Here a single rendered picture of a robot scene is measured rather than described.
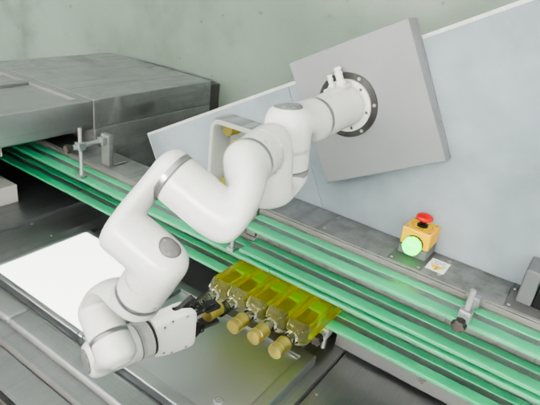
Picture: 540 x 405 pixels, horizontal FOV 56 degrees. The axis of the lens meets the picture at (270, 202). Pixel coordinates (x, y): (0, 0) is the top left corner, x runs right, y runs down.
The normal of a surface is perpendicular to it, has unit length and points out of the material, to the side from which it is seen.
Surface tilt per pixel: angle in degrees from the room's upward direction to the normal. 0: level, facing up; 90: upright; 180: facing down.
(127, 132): 90
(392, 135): 3
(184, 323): 75
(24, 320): 90
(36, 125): 90
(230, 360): 90
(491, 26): 0
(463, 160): 0
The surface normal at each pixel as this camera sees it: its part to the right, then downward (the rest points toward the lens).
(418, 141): -0.57, 0.34
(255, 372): 0.11, -0.90
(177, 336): 0.64, 0.40
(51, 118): 0.81, 0.33
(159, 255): 0.32, -0.32
